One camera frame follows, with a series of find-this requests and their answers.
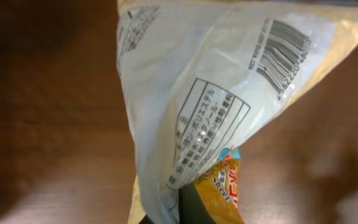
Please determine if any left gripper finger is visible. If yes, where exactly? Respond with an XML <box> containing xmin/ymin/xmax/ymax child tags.
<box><xmin>140</xmin><ymin>184</ymin><xmax>215</xmax><ymax>224</ymax></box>

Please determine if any yellow white wipes bag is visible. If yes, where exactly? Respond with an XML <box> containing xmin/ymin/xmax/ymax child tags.
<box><xmin>117</xmin><ymin>1</ymin><xmax>358</xmax><ymax>223</ymax></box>

